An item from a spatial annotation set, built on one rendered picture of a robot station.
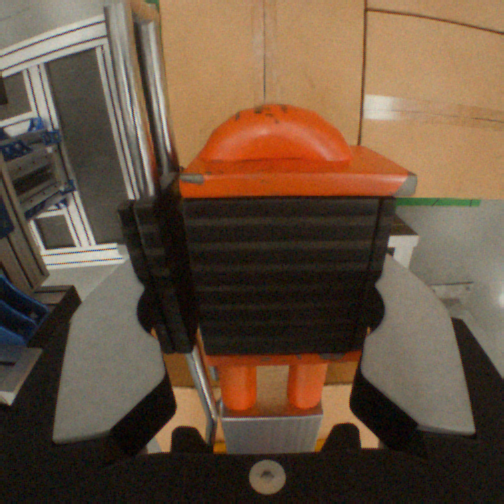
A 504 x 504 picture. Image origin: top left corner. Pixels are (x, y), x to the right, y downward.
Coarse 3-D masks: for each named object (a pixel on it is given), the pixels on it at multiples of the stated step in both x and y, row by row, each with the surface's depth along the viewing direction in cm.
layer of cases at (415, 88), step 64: (192, 0) 47; (256, 0) 47; (320, 0) 47; (384, 0) 46; (448, 0) 45; (192, 64) 53; (256, 64) 53; (320, 64) 53; (384, 64) 53; (448, 64) 52; (192, 128) 60; (384, 128) 59; (448, 128) 58; (448, 192) 66
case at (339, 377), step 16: (176, 352) 44; (176, 368) 41; (208, 368) 41; (336, 368) 40; (352, 368) 40; (176, 384) 39; (192, 384) 39; (336, 384) 38; (176, 400) 39; (192, 400) 39; (336, 400) 39; (176, 416) 42; (192, 416) 41; (336, 416) 42; (352, 416) 42; (160, 432) 44; (320, 432) 44; (368, 432) 45
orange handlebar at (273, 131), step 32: (224, 128) 10; (256, 128) 9; (288, 128) 9; (320, 128) 9; (224, 160) 10; (256, 160) 10; (320, 160) 10; (224, 384) 16; (256, 384) 17; (288, 384) 17; (320, 384) 16
